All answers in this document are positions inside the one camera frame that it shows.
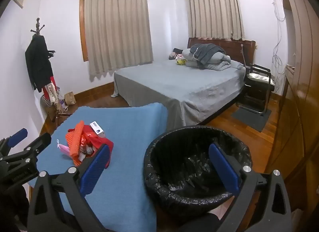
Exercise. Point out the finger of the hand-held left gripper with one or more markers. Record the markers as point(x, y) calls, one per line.
point(41, 143)
point(17, 135)

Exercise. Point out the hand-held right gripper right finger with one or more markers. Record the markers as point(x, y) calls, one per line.
point(224, 169)

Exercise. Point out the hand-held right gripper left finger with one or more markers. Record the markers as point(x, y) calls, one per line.
point(96, 169)

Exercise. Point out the pink face mask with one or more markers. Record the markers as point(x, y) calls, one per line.
point(64, 149)

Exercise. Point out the red cloth item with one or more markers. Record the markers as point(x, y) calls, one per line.
point(98, 140)

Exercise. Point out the white blue-print box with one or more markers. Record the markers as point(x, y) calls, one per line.
point(96, 127)

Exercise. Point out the black-lined trash bin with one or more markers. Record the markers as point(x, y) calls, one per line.
point(179, 167)

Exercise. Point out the hanging patterned clothes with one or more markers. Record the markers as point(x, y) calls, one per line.
point(51, 94)

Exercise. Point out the brown paper bag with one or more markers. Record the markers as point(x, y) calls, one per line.
point(70, 98)

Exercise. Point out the blue table cloth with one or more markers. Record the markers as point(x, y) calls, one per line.
point(129, 127)

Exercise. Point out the dark grey floor mat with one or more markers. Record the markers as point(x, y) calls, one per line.
point(251, 119)

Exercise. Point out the black jacket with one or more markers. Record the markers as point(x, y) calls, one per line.
point(38, 62)

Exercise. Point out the bed with grey sheet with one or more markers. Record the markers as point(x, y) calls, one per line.
point(174, 84)

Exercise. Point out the black metal chair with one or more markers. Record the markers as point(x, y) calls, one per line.
point(259, 77)

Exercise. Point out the wooden wardrobe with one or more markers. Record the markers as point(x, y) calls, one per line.
point(299, 97)

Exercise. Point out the grey pillow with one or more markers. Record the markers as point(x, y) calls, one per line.
point(236, 64)

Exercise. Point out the folded grey duvet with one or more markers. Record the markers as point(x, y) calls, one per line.
point(219, 62)

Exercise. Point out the wooden coat rack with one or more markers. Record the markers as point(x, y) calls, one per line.
point(38, 24)

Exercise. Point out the yellow plush toy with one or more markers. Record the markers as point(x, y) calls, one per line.
point(180, 61)

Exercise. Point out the dark grey blanket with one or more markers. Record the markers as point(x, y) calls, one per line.
point(206, 52)

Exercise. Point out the gooseneck clip stand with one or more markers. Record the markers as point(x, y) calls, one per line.
point(242, 52)

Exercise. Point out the wooden headboard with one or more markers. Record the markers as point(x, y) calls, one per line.
point(234, 47)

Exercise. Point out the pink plush toy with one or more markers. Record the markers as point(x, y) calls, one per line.
point(174, 56)

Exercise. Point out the dark pillow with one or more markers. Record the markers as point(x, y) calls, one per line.
point(178, 50)

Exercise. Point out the wide beige curtain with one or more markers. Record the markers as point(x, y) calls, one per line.
point(117, 29)

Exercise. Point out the narrow beige curtain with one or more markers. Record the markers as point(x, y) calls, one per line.
point(214, 10)

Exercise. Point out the wooden window frame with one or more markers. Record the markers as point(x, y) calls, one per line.
point(83, 34)

